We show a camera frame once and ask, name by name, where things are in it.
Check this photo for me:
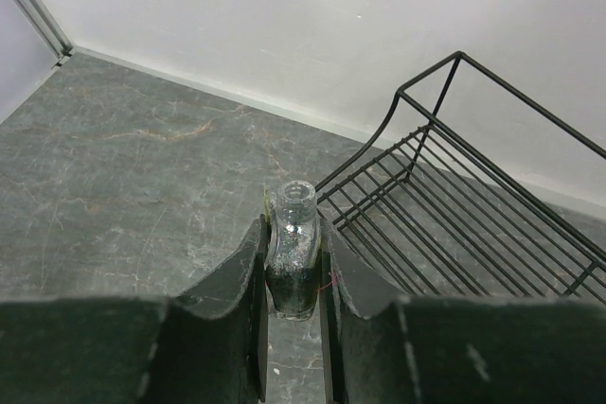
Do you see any black wire rack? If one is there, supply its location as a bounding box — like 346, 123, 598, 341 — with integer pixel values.
316, 51, 605, 302

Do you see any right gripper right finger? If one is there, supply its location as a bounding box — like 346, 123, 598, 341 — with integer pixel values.
319, 221, 605, 403

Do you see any glitter nail polish bottle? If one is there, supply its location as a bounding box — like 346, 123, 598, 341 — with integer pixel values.
265, 180, 321, 322

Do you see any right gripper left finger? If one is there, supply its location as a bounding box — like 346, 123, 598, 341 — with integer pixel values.
1, 219, 268, 403

